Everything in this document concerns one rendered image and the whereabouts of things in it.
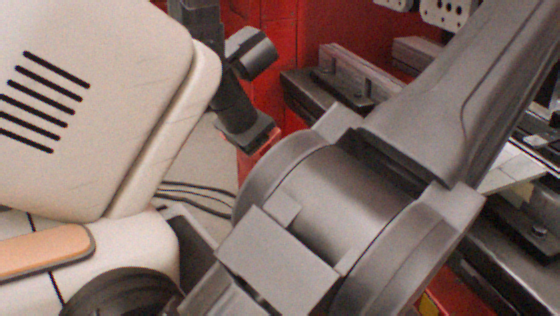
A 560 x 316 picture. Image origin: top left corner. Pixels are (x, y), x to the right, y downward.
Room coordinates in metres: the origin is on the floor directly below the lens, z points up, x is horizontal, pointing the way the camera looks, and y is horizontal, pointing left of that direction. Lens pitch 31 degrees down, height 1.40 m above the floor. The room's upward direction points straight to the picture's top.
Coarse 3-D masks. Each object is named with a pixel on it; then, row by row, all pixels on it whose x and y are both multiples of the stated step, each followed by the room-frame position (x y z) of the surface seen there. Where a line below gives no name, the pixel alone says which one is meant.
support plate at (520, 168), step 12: (516, 156) 0.66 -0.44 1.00; (504, 168) 0.62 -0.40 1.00; (516, 168) 0.62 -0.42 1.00; (528, 168) 0.62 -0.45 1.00; (540, 168) 0.62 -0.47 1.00; (492, 180) 0.58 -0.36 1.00; (504, 180) 0.58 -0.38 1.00; (528, 180) 0.59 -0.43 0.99; (480, 192) 0.55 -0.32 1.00; (492, 192) 0.56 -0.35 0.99
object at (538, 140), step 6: (552, 114) 0.82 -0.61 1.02; (558, 114) 0.80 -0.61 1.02; (552, 120) 0.81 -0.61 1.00; (558, 120) 0.80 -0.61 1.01; (552, 126) 0.81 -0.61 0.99; (558, 126) 0.79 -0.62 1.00; (546, 132) 0.75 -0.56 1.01; (552, 132) 0.75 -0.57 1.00; (558, 132) 0.75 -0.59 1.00; (522, 138) 0.72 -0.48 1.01; (528, 138) 0.72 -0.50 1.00; (534, 138) 0.72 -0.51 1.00; (540, 138) 0.72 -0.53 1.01; (546, 138) 0.72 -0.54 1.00; (552, 138) 0.72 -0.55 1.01; (558, 138) 0.72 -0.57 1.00; (528, 144) 0.70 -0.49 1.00; (534, 144) 0.70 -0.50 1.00; (540, 144) 0.70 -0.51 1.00; (546, 144) 0.71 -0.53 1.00
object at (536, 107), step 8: (552, 72) 0.66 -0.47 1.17; (544, 80) 0.67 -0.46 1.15; (552, 80) 0.66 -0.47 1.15; (544, 88) 0.67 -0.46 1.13; (552, 88) 0.65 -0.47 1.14; (536, 96) 0.68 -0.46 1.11; (544, 96) 0.66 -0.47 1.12; (552, 96) 0.65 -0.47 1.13; (536, 104) 0.68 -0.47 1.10; (544, 104) 0.66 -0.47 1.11; (552, 104) 0.65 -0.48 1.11; (536, 112) 0.68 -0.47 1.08; (544, 112) 0.66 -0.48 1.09
